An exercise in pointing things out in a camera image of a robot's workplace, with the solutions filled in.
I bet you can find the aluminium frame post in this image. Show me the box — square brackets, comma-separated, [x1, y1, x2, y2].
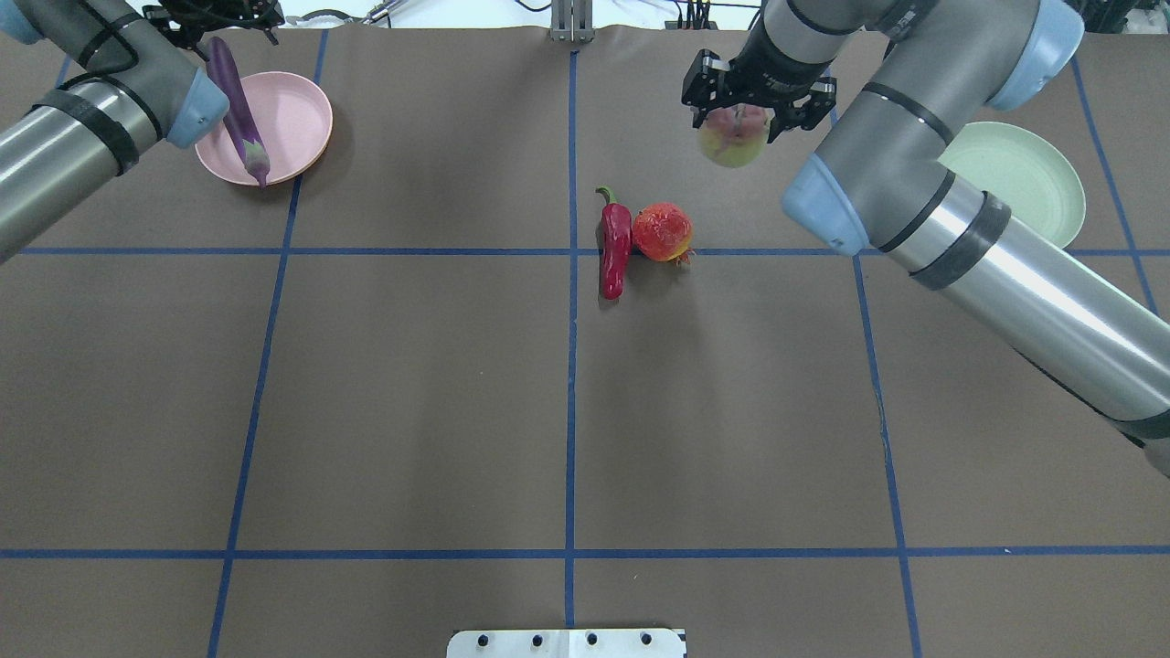
[548, 0, 596, 43]

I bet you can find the pink plate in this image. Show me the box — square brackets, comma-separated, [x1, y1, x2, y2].
[194, 71, 333, 187]

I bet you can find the yellow pink peach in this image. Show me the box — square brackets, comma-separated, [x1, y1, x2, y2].
[697, 103, 772, 167]

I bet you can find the purple eggplant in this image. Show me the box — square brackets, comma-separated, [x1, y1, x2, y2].
[206, 37, 271, 189]

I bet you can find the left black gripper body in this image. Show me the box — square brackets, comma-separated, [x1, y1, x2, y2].
[142, 1, 287, 48]

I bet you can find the green plate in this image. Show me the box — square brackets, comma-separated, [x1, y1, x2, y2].
[940, 122, 1087, 249]

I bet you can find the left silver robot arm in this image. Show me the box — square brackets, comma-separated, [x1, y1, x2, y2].
[1, 1, 284, 260]

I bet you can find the red chili pepper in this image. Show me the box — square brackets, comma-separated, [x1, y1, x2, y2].
[596, 185, 633, 301]

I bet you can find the red pomegranate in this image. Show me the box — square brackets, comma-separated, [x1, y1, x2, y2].
[632, 203, 694, 265]

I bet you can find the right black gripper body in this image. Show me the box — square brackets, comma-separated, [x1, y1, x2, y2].
[681, 49, 837, 144]

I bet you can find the white camera pillar base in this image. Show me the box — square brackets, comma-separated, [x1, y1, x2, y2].
[446, 628, 688, 657]

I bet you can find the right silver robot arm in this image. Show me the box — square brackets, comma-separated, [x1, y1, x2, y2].
[681, 1, 1169, 473]

